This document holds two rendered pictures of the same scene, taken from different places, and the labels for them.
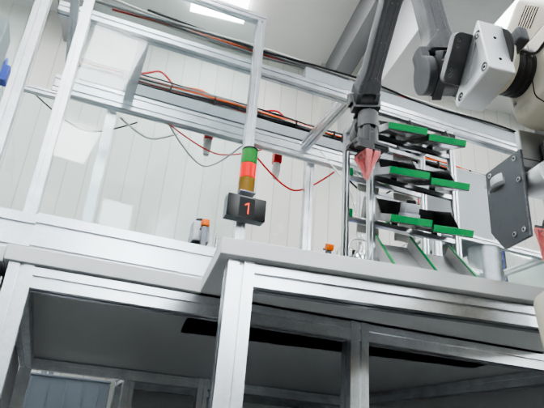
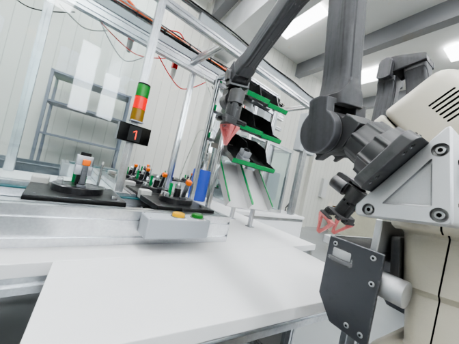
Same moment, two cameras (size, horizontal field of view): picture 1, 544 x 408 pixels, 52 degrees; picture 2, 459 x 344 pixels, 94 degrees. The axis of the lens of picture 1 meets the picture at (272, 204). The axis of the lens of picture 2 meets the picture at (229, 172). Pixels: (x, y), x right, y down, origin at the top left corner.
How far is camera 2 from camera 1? 81 cm
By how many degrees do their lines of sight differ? 30
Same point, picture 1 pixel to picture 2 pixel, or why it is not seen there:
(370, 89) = (245, 74)
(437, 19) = (354, 63)
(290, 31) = not seen: outside the picture
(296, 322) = not seen: hidden behind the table
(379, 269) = (220, 330)
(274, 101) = not seen: hidden behind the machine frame
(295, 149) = (186, 63)
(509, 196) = (352, 285)
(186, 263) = (48, 226)
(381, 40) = (270, 37)
